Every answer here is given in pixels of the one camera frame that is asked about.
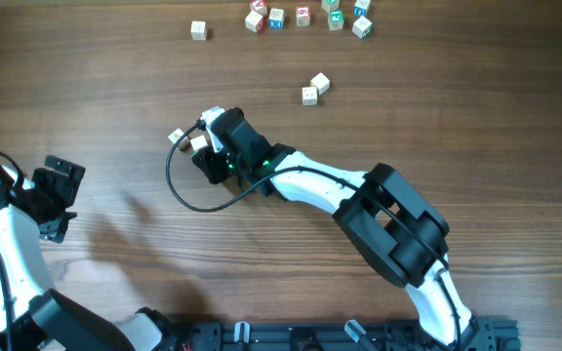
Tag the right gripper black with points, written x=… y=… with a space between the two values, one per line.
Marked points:
x=211 y=166

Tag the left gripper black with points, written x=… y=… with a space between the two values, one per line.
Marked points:
x=60 y=182

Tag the wooden block green side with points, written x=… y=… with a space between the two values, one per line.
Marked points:
x=179 y=139

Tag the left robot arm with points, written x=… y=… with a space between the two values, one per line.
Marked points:
x=32 y=312

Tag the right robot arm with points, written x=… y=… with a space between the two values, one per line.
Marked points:
x=397 y=232

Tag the plain wooden block centre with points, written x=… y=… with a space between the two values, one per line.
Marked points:
x=198 y=143

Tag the plain wooden block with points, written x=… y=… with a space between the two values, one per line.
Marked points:
x=198 y=143
x=199 y=30

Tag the wooden block lower middle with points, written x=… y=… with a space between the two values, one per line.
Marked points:
x=309 y=95

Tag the wooden block tilted middle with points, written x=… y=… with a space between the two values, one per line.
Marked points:
x=321 y=82

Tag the wooden block tilted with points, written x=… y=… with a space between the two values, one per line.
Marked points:
x=321 y=82
x=362 y=27

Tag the wooden block red side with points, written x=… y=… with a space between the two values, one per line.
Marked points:
x=254 y=21

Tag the plain wooden block far left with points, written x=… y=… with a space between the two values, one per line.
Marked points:
x=199 y=30

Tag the blue X letter block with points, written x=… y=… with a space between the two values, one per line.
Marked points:
x=276 y=18

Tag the red letter block top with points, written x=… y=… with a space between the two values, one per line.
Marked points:
x=258 y=6

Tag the red number nine block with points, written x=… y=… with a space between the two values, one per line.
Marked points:
x=303 y=16

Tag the green F letter block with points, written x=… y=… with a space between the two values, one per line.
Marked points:
x=336 y=20

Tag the green A letter block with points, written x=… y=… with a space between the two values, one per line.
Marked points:
x=330 y=5

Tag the wooden block tilted right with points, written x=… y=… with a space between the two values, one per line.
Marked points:
x=362 y=27

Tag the blue D letter block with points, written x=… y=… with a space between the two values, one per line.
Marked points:
x=361 y=8

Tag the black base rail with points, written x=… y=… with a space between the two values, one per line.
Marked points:
x=483 y=334

